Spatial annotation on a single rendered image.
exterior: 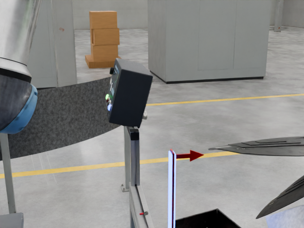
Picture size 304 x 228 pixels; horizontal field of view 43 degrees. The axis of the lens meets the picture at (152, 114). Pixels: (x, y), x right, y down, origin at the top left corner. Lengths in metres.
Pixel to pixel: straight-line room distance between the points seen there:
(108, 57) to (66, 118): 6.37
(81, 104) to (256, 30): 5.34
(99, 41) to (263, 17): 3.54
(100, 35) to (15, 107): 7.98
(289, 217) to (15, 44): 0.68
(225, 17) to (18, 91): 6.51
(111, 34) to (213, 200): 6.29
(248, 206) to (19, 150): 1.66
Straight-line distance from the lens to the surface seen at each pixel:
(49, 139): 2.53
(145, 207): 1.21
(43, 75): 6.75
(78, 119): 2.60
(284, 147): 0.79
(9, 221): 0.94
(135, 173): 1.33
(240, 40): 7.38
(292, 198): 1.02
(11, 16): 0.86
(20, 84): 0.84
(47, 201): 3.12
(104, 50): 8.83
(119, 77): 1.27
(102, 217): 2.83
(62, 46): 4.96
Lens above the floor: 1.47
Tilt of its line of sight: 16 degrees down
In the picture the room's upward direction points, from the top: straight up
